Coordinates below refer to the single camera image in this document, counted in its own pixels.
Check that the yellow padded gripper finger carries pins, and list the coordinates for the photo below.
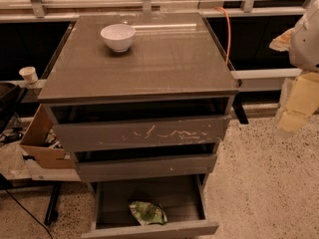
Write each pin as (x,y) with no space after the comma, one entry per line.
(282,42)

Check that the green jalapeno chip bag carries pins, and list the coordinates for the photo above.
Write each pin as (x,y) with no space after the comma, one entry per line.
(147,213)

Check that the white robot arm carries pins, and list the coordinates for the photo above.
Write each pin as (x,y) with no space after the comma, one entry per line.
(298,99)

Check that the grey top drawer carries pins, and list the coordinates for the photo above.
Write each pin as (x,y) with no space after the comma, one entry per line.
(122,134)

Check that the grey drawer cabinet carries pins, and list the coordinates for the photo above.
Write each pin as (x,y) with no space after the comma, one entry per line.
(173,69)

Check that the grey middle drawer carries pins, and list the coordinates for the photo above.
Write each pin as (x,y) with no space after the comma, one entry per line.
(146,162)

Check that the grey open bottom drawer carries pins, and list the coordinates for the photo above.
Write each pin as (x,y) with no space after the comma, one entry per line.
(180,197)

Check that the white ceramic bowl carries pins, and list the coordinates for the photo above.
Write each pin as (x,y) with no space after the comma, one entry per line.
(118,37)

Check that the white paper cup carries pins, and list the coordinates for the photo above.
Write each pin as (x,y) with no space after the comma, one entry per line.
(29,75)

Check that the brown cardboard box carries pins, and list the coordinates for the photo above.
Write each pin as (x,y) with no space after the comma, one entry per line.
(35,144)

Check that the black metal stand leg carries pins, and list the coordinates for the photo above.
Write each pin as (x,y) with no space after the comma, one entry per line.
(52,213)

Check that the grey metal rail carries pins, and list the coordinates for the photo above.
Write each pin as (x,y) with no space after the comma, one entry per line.
(264,80)

